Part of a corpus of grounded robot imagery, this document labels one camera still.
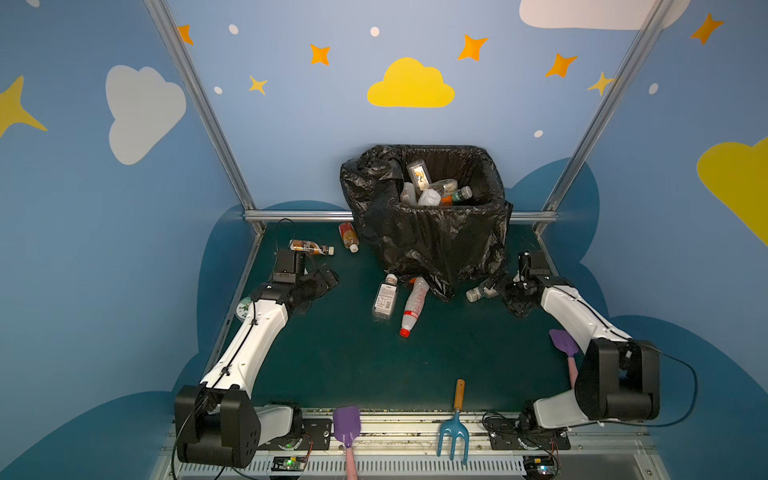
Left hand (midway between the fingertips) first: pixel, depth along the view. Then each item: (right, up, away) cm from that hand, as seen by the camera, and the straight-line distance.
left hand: (329, 282), depth 84 cm
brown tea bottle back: (+2, +15, +28) cm, 32 cm away
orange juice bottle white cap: (+42, +28, +12) cm, 52 cm away
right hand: (+50, -3, +7) cm, 51 cm away
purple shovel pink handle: (+6, -37, -7) cm, 38 cm away
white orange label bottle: (+23, +26, +7) cm, 36 cm away
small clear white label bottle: (+27, +33, +7) cm, 43 cm away
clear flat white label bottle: (+16, -7, +13) cm, 22 cm away
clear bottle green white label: (+48, -5, +16) cm, 51 cm away
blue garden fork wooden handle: (+34, -36, -9) cm, 50 cm away
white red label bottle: (+27, -3, +13) cm, 31 cm away
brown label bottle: (-12, +11, +25) cm, 30 cm away
